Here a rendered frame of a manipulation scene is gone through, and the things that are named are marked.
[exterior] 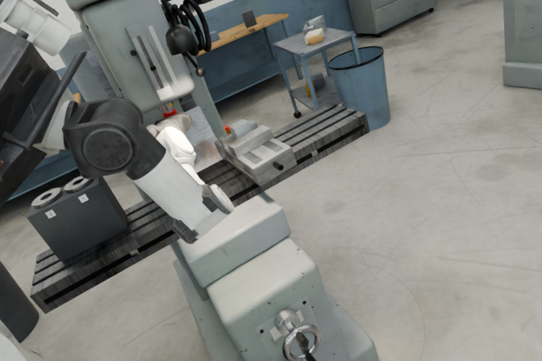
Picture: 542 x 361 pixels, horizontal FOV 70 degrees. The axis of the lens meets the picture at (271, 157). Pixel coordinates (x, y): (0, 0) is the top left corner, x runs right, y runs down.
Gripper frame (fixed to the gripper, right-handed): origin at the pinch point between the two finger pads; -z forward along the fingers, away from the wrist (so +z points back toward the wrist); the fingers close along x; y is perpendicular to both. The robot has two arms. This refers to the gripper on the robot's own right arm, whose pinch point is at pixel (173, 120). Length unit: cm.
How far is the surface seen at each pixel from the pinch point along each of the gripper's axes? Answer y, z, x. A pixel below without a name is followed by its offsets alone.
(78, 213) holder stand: 12.7, 15.3, 35.2
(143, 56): -23.3, 12.6, -3.1
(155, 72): -18.1, 12.5, -4.1
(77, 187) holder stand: 5.6, 12.9, 32.5
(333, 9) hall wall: 64, -506, -187
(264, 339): 59, 42, -6
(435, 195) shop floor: 123, -71, -113
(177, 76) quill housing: -14.0, 6.9, -8.1
